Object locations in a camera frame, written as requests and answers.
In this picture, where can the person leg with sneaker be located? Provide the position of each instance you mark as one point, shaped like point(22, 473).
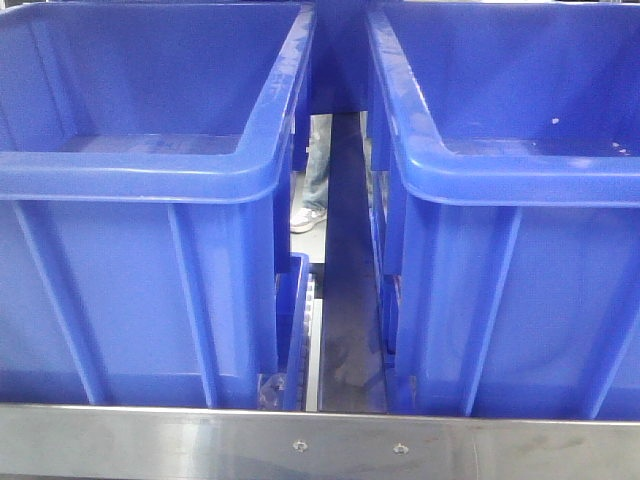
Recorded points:
point(314, 201)

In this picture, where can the blue plastic bin right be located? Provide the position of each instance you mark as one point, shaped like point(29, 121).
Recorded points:
point(506, 170)

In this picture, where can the blue plastic bin left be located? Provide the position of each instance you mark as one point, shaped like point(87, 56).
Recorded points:
point(146, 150)

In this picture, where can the clear plastic bag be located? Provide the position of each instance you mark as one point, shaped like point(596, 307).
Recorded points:
point(271, 390)

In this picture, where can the white roller conveyor rail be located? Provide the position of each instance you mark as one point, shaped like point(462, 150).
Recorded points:
point(310, 371)

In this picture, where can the blue plastic bin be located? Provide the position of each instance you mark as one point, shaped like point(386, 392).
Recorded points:
point(146, 150)
point(506, 170)

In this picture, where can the steel shelf front rail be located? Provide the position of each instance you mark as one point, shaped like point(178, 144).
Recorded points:
point(165, 443)

